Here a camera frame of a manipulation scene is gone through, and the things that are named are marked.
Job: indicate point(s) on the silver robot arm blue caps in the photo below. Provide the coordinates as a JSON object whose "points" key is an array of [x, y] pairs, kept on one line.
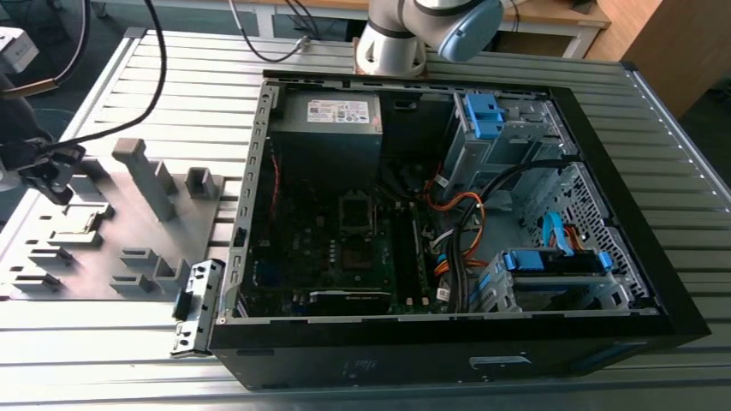
{"points": [[389, 47]]}

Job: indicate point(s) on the CPU socket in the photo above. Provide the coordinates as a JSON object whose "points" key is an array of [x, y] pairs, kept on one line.
{"points": [[364, 254]]}

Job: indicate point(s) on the grey parts rack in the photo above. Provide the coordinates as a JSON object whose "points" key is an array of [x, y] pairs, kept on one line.
{"points": [[126, 233]]}

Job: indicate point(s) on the blue port connector block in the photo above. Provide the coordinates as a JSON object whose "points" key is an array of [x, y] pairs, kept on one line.
{"points": [[266, 274]]}

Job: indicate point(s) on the green motherboard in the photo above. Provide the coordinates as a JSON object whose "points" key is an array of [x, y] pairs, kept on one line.
{"points": [[309, 257]]}

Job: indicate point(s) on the silver power supply unit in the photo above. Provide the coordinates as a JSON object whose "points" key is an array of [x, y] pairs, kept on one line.
{"points": [[344, 111]]}

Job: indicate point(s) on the black graphics card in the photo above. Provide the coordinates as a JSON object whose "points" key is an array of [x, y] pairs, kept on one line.
{"points": [[352, 299]]}

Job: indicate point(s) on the black RAM slot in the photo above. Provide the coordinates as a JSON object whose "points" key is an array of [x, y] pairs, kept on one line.
{"points": [[418, 257], [404, 257], [426, 257], [410, 257]]}

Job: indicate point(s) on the black PC case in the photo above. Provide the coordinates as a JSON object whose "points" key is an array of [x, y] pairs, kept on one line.
{"points": [[400, 355]]}

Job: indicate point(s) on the blue plastic cage latch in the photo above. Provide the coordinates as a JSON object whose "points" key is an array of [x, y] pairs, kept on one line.
{"points": [[482, 115]]}

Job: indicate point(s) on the silver drive cage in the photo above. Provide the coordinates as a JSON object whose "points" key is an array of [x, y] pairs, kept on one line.
{"points": [[514, 141]]}

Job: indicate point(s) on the hard disk in blue carrier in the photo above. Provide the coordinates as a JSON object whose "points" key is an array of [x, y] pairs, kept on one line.
{"points": [[532, 261]]}

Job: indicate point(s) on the silver perforated disk bay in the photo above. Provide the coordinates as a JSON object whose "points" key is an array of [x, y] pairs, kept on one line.
{"points": [[620, 295]]}

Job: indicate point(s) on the brown wooden cabinet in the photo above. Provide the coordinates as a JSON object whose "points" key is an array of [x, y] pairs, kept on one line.
{"points": [[674, 51]]}

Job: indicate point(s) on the silver card retention bracket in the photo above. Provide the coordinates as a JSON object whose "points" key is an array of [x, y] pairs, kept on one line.
{"points": [[207, 282]]}

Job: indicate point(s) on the wooden desk white frame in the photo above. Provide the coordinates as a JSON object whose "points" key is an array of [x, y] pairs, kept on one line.
{"points": [[549, 17]]}

